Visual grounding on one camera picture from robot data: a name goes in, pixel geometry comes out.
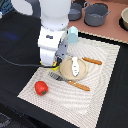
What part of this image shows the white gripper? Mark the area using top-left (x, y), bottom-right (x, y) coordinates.
top-left (38, 27), bottom-right (68, 66)

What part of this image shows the blue milk carton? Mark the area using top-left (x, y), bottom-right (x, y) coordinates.
top-left (68, 26), bottom-right (78, 43)

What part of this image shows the red toy tomato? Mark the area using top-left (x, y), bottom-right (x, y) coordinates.
top-left (35, 81), bottom-right (48, 96)

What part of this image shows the yellow butter box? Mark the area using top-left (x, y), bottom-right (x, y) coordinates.
top-left (50, 61), bottom-right (59, 71)

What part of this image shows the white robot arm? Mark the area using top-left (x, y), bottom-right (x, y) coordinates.
top-left (11, 0), bottom-right (71, 68)

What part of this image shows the round wooden plate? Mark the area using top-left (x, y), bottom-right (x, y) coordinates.
top-left (60, 57), bottom-right (87, 81)

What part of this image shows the small grey pot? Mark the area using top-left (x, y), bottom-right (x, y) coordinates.
top-left (68, 3), bottom-right (82, 21)

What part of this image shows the large grey pot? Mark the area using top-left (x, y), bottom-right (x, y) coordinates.
top-left (84, 2), bottom-right (110, 27)

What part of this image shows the pink brown mat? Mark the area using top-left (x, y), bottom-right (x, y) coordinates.
top-left (68, 2), bottom-right (128, 43)

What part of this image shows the beige woven placemat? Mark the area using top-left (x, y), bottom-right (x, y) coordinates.
top-left (18, 37), bottom-right (120, 128)

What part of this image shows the beige bowl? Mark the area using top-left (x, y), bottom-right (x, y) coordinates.
top-left (121, 7), bottom-right (128, 30)

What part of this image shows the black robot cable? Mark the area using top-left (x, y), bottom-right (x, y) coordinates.
top-left (0, 54), bottom-right (58, 69)

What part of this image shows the wooden handled fork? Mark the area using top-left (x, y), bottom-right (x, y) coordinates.
top-left (48, 72), bottom-right (90, 91)

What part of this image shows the wooden handled knife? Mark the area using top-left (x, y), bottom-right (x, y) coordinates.
top-left (82, 57), bottom-right (102, 65)

